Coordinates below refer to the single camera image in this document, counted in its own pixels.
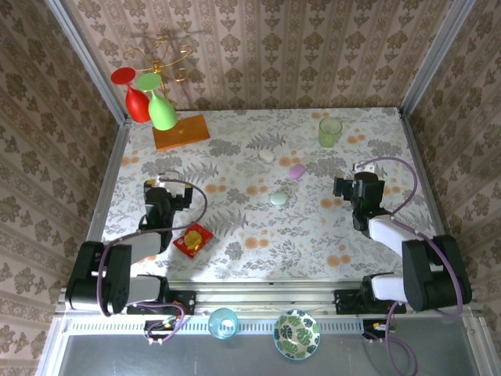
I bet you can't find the leaf pattern bowl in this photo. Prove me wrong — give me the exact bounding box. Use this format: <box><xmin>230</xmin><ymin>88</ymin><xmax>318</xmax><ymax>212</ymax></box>
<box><xmin>272</xmin><ymin>309</ymin><xmax>321</xmax><ymax>360</ymax></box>

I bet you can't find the aluminium table edge rail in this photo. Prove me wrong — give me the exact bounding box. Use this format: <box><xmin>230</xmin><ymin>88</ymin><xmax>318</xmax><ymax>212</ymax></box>
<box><xmin>92</xmin><ymin>117</ymin><xmax>132</xmax><ymax>244</ymax></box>
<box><xmin>397</xmin><ymin>107</ymin><xmax>463</xmax><ymax>286</ymax></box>

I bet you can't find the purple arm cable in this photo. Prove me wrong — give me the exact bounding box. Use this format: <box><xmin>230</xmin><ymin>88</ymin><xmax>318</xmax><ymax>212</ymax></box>
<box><xmin>96</xmin><ymin>176</ymin><xmax>209</xmax><ymax>345</ymax></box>
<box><xmin>354</xmin><ymin>156</ymin><xmax>467</xmax><ymax>376</ymax></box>

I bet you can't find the green translucent plastic cup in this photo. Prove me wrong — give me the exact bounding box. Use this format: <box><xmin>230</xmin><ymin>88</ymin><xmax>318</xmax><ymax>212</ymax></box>
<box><xmin>317</xmin><ymin>117</ymin><xmax>344</xmax><ymax>148</ymax></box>

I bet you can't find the blue glass cup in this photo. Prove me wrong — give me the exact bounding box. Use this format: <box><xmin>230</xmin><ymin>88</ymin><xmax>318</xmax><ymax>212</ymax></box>
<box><xmin>207</xmin><ymin>307</ymin><xmax>240</xmax><ymax>343</ymax></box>

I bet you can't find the red packet with yellow print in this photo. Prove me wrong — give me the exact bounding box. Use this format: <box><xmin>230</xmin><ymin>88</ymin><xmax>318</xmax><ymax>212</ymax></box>
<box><xmin>172</xmin><ymin>222</ymin><xmax>214</xmax><ymax>260</ymax></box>

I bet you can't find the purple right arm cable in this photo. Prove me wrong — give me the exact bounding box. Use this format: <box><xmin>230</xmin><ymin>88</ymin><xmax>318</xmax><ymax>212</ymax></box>
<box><xmin>354</xmin><ymin>156</ymin><xmax>467</xmax><ymax>376</ymax></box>

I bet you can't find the aluminium frame post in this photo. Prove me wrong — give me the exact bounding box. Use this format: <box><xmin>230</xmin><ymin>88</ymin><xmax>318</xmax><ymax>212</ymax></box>
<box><xmin>45</xmin><ymin>0</ymin><xmax>132</xmax><ymax>125</ymax></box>
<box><xmin>398</xmin><ymin>0</ymin><xmax>477</xmax><ymax>118</ymax></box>

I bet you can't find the black connector bracket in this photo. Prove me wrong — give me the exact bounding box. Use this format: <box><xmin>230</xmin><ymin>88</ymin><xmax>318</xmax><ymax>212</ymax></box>
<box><xmin>362</xmin><ymin>319</ymin><xmax>395</xmax><ymax>342</ymax></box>
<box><xmin>143</xmin><ymin>319</ymin><xmax>185</xmax><ymax>346</ymax></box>

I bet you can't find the gold glass rack wooden base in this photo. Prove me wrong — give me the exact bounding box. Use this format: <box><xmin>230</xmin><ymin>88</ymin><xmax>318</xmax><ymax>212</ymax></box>
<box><xmin>123</xmin><ymin>33</ymin><xmax>211</xmax><ymax>152</ymax></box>

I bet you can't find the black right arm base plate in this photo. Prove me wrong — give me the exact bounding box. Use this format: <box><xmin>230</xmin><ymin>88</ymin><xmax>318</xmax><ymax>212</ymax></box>
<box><xmin>334</xmin><ymin>288</ymin><xmax>407</xmax><ymax>316</ymax></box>

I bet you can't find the slotted metal cable duct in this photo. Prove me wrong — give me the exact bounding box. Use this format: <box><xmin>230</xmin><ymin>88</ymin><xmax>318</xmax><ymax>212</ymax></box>
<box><xmin>64</xmin><ymin>315</ymin><xmax>392</xmax><ymax>334</ymax></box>

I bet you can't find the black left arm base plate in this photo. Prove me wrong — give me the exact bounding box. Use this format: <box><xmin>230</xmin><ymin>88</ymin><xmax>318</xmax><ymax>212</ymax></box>
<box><xmin>127</xmin><ymin>290</ymin><xmax>196</xmax><ymax>316</ymax></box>

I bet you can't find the green wine glass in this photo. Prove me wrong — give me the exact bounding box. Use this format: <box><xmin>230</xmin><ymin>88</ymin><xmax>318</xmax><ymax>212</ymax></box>
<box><xmin>135</xmin><ymin>73</ymin><xmax>178</xmax><ymax>132</ymax></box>

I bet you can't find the grey metal shelf panel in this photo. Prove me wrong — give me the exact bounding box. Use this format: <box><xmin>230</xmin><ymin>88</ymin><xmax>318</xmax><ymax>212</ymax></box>
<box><xmin>38</xmin><ymin>332</ymin><xmax>501</xmax><ymax>376</ymax></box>

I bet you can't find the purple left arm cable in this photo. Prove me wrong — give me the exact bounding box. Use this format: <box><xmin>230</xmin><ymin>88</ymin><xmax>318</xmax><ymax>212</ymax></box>
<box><xmin>96</xmin><ymin>176</ymin><xmax>209</xmax><ymax>345</ymax></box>

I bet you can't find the red wine glass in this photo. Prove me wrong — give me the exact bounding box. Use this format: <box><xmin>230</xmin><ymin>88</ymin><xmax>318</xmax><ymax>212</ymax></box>
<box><xmin>110</xmin><ymin>67</ymin><xmax>152</xmax><ymax>125</ymax></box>

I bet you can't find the aluminium front rail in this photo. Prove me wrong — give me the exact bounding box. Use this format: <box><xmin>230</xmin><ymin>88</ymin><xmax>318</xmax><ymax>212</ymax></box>
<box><xmin>54</xmin><ymin>280</ymin><xmax>485</xmax><ymax>316</ymax></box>

